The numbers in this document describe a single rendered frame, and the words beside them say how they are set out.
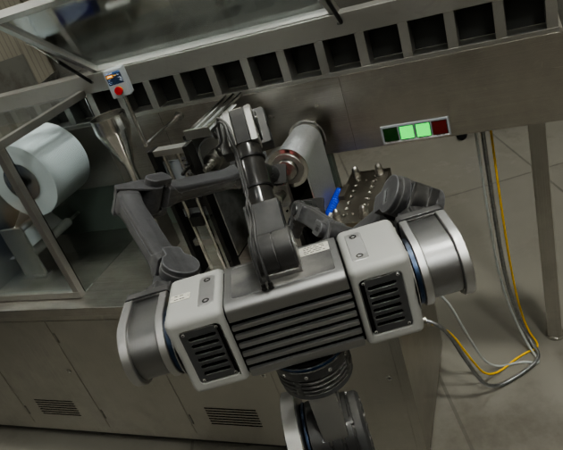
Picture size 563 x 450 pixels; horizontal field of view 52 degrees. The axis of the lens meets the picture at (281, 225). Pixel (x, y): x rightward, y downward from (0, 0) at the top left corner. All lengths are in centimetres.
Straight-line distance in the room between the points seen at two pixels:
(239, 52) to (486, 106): 92
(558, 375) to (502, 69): 136
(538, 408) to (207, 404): 136
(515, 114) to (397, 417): 116
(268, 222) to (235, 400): 164
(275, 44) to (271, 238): 141
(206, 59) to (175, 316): 156
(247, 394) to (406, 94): 132
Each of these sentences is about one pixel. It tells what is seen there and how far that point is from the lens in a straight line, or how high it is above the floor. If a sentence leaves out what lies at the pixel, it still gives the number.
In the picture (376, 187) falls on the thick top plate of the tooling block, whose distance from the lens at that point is 221.
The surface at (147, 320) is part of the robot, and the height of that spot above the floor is 150.
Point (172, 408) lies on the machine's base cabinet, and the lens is 271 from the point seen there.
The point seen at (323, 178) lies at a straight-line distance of 217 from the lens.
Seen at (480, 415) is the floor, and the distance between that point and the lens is 267.
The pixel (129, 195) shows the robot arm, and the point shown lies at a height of 154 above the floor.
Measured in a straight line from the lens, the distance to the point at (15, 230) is 253.
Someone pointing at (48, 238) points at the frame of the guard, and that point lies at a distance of 242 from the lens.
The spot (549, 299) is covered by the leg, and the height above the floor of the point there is 24.
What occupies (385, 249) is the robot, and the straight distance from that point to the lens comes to 91.
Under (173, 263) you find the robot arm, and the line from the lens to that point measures 116.
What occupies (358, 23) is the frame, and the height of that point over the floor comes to 161.
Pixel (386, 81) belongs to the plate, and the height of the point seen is 139.
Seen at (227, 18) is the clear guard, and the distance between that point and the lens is 219.
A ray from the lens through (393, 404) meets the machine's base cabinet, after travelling 224.
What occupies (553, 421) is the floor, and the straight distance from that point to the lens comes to 265.
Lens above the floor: 202
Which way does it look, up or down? 27 degrees down
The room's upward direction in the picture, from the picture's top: 19 degrees counter-clockwise
